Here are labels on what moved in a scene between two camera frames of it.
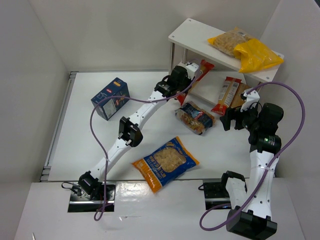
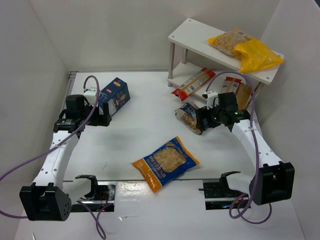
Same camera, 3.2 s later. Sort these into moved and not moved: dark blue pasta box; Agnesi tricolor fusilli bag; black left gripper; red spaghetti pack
Moved: black left gripper
Not moved: dark blue pasta box; red spaghetti pack; Agnesi tricolor fusilli bag
